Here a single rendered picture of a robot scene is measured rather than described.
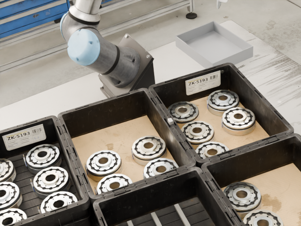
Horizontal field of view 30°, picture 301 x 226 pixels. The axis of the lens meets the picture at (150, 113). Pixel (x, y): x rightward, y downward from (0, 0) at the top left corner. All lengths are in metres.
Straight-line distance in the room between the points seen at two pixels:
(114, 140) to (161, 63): 0.65
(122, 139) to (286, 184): 0.52
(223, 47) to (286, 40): 1.44
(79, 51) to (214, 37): 0.74
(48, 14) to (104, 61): 1.65
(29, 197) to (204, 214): 0.50
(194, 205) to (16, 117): 0.89
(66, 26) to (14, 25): 1.48
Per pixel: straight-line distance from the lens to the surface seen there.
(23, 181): 1.71
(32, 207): 1.63
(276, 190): 1.58
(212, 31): 2.50
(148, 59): 1.99
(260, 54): 2.35
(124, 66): 1.98
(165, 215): 1.53
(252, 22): 3.98
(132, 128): 1.80
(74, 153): 1.60
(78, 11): 2.01
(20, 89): 3.60
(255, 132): 1.75
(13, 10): 3.47
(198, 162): 1.51
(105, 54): 1.93
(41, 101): 2.22
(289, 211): 1.53
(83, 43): 1.92
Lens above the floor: 1.97
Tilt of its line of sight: 38 degrees down
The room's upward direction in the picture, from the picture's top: 7 degrees counter-clockwise
